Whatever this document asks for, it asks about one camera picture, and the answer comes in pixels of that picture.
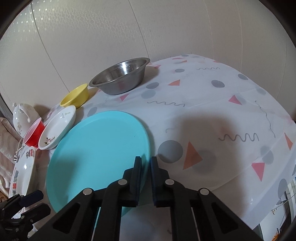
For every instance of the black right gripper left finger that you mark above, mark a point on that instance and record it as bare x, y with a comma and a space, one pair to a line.
119, 194

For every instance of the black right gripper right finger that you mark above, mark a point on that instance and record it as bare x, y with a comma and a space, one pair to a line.
167, 192

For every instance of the turquoise plastic plate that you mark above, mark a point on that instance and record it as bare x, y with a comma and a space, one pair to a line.
95, 153

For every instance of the white plate red characters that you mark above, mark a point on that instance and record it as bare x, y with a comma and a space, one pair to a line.
22, 181

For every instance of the white floral deep plate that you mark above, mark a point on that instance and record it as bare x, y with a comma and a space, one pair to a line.
57, 128

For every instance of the stainless steel bowl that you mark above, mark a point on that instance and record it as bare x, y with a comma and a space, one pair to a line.
121, 77

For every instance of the white patterned tablecloth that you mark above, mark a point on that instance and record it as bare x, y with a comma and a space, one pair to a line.
210, 126

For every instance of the pink striped curtain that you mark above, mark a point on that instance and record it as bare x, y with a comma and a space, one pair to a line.
9, 140

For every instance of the red plastic bowl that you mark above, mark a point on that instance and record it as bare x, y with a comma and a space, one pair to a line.
33, 134

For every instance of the yellow plastic bowl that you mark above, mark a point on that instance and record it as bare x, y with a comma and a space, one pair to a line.
76, 97

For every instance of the white ceramic electric kettle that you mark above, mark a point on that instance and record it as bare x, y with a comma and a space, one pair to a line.
24, 115

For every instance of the grey metal window frame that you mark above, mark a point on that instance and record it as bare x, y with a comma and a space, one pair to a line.
5, 111

